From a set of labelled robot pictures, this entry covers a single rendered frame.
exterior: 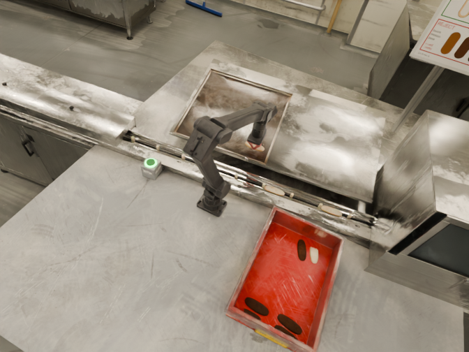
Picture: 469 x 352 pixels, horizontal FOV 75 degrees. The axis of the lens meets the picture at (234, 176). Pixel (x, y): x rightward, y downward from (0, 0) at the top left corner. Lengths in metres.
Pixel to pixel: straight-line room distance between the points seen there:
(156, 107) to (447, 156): 1.42
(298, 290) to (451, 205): 0.61
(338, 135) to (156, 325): 1.24
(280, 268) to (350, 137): 0.81
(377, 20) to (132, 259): 4.08
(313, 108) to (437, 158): 0.76
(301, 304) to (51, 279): 0.94
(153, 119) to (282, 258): 1.02
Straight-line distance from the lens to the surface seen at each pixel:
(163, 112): 1.83
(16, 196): 2.73
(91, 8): 4.29
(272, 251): 1.34
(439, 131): 1.39
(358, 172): 1.63
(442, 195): 1.15
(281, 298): 1.28
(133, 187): 1.48
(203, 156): 0.95
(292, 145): 1.60
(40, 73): 2.26
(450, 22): 1.83
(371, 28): 4.65
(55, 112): 1.78
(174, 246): 1.31
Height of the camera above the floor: 2.01
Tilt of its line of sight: 51 degrees down
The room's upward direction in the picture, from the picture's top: 11 degrees clockwise
